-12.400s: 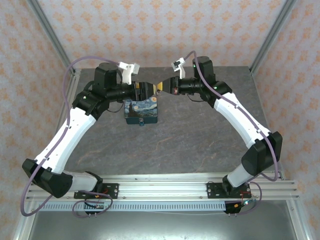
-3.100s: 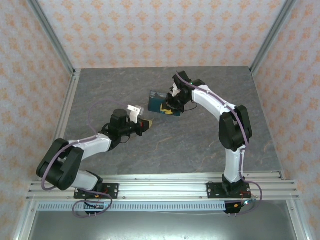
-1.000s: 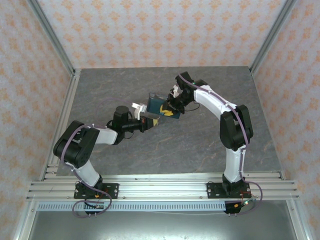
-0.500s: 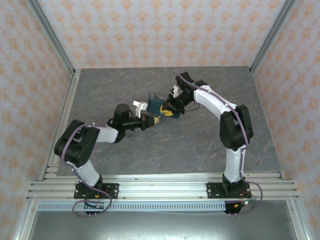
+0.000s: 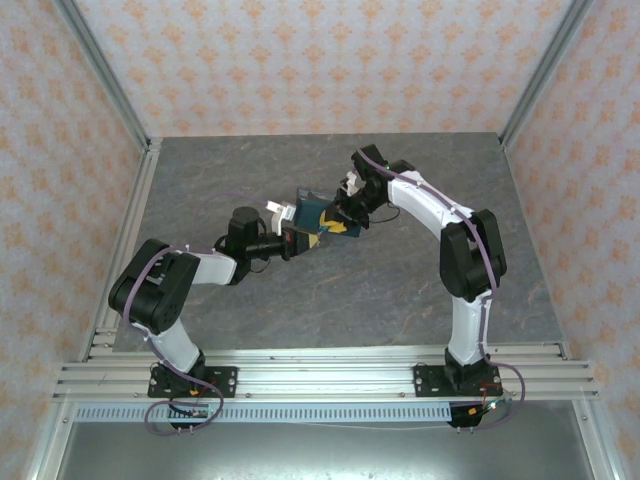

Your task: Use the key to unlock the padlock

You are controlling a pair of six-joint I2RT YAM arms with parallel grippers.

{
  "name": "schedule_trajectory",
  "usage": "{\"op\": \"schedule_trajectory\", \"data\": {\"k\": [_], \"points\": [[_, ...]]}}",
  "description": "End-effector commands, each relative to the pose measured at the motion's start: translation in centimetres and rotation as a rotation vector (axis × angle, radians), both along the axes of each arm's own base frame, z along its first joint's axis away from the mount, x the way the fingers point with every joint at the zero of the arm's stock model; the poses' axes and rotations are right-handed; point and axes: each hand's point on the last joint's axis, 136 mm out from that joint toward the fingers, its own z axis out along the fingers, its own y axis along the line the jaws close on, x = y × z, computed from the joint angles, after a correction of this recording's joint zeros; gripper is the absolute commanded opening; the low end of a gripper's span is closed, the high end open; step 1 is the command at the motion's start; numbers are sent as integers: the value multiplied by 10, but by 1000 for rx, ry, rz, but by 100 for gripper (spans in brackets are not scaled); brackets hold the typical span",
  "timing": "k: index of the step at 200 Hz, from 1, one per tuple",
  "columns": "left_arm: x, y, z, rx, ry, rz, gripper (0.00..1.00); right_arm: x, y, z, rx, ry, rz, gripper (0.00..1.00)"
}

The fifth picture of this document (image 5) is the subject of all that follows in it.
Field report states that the aluminium corner post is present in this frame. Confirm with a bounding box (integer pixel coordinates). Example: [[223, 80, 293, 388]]
[[52, 0, 152, 147], [498, 0, 597, 147]]

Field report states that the starry night print pouch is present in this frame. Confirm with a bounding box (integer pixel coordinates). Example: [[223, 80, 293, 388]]
[[294, 186, 363, 241]]

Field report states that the wide aluminium base beam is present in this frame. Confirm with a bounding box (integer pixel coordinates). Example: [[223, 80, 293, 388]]
[[51, 361, 602, 402]]

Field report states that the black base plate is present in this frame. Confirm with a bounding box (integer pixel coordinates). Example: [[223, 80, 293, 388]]
[[413, 364, 504, 400], [146, 365, 239, 400]]

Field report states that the left small circuit board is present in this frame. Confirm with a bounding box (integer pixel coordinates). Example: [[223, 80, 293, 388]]
[[172, 404, 217, 420]]

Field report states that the left aluminium corner post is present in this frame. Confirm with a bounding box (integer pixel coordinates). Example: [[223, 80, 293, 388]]
[[52, 0, 152, 147]]

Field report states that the right small circuit board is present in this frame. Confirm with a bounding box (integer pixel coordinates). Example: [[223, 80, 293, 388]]
[[467, 396, 512, 417]]

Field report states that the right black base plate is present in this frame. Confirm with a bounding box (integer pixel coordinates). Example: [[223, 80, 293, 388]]
[[413, 364, 504, 400]]

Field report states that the right aluminium corner post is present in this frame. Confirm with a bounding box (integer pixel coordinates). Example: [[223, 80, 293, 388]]
[[498, 0, 597, 147]]

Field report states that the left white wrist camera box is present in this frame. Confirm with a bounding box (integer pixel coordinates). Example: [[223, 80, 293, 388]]
[[265, 199, 298, 237]]

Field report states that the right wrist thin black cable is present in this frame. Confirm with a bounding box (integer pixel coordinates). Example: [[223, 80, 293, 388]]
[[368, 203, 400, 227]]

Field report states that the grey metal sheet panel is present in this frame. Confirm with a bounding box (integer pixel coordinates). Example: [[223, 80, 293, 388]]
[[53, 422, 597, 480]]

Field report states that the narrow aluminium table edge beam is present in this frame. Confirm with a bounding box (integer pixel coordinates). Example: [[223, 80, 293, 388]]
[[77, 342, 572, 364]]

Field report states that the perforated grey cable duct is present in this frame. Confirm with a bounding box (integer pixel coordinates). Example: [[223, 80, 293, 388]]
[[74, 403, 454, 426]]

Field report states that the small circuit board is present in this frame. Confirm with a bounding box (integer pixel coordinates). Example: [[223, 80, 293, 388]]
[[172, 404, 217, 420], [467, 396, 512, 417]]

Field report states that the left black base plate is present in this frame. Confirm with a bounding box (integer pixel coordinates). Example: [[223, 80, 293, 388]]
[[146, 365, 239, 400]]

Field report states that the aluminium side rail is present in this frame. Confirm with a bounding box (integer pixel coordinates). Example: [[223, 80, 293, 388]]
[[77, 137, 164, 362]]

